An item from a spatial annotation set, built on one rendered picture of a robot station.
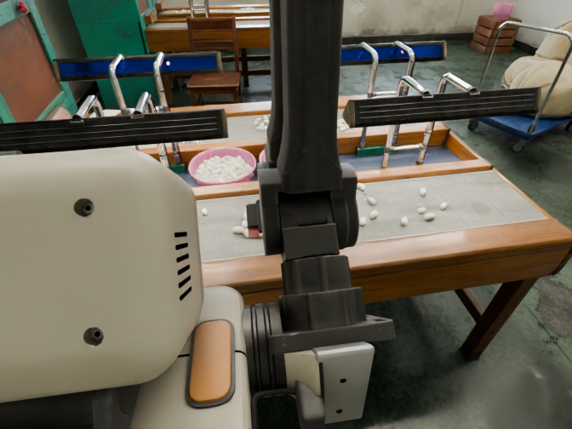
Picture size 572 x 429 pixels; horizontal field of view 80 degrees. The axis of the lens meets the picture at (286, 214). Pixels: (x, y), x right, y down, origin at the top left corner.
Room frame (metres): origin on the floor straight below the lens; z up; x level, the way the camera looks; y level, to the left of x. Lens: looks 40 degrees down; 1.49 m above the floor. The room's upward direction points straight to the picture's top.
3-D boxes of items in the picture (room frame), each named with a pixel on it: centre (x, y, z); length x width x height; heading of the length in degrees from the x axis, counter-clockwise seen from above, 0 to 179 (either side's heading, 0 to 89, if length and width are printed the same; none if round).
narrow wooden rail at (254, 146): (1.35, 0.12, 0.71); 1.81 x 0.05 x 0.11; 100
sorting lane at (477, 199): (0.86, 0.03, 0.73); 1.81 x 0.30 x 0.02; 100
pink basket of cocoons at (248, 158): (1.16, 0.25, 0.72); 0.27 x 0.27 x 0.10
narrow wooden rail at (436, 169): (1.03, 0.06, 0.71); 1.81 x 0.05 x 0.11; 100
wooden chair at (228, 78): (3.09, 0.63, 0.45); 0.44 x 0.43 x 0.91; 93
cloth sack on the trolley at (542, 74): (2.97, -2.25, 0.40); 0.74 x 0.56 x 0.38; 99
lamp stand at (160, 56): (1.31, 0.55, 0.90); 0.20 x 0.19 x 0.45; 100
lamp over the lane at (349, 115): (1.01, -0.48, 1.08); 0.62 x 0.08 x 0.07; 100
